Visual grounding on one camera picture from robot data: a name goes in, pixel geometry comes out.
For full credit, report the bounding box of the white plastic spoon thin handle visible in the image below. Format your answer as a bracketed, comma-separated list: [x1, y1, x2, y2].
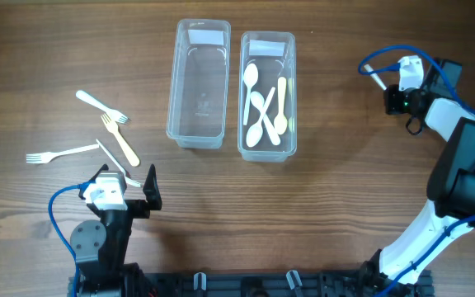
[364, 64, 387, 91]

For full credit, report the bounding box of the white label container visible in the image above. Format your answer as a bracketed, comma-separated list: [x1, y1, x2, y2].
[188, 29, 224, 46]
[248, 40, 285, 57]

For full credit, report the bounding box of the white label right container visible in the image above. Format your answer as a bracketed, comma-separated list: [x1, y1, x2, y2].
[248, 40, 285, 57]

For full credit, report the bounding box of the white label left container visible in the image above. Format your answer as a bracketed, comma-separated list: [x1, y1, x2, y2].
[188, 29, 224, 46]

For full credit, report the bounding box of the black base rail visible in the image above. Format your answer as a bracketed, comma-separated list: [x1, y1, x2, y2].
[68, 268, 433, 297]

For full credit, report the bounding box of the yellow plastic fork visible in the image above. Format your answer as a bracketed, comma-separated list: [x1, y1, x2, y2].
[101, 114, 140, 167]

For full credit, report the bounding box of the thin white fork lower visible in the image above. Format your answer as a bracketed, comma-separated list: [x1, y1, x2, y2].
[96, 139, 142, 187]

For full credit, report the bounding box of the right blue cable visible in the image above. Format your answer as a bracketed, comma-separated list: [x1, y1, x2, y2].
[357, 44, 475, 297]

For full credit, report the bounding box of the clear plastic container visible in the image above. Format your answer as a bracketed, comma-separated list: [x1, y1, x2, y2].
[167, 19, 231, 149]
[237, 31, 297, 163]

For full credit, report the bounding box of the left clear plastic container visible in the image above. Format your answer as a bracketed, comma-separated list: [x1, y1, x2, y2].
[167, 19, 231, 149]

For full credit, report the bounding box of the thin white fork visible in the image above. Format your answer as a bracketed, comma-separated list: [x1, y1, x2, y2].
[96, 139, 142, 187]
[26, 144, 99, 164]

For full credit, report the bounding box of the left blue cable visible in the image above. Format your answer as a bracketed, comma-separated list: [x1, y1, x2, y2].
[47, 182, 92, 297]

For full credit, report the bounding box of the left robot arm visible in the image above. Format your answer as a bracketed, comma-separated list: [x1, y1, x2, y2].
[68, 165, 162, 296]

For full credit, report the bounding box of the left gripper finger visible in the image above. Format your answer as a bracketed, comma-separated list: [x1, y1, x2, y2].
[143, 164, 160, 202]
[88, 164, 109, 182]

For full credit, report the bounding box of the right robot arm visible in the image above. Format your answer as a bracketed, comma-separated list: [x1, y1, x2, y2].
[379, 85, 475, 285]

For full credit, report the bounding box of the thick white plastic spoon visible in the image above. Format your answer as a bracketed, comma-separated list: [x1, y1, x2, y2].
[251, 89, 281, 146]

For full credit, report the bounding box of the blue cable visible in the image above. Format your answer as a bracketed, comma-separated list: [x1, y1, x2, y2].
[47, 182, 92, 297]
[357, 44, 475, 297]

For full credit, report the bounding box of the thick white plastic fork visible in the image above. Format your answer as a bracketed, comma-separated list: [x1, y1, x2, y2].
[75, 90, 129, 124]

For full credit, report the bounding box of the white spoon slender handle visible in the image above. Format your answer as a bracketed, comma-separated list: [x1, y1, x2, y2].
[242, 63, 259, 125]

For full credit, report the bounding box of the yellow plastic spoon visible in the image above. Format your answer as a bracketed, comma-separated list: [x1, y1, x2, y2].
[274, 77, 288, 135]

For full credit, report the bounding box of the thin white fork left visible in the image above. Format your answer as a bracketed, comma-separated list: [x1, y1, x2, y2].
[26, 144, 99, 164]

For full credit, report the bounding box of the right clear plastic container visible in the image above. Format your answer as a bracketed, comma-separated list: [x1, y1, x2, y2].
[237, 31, 297, 163]

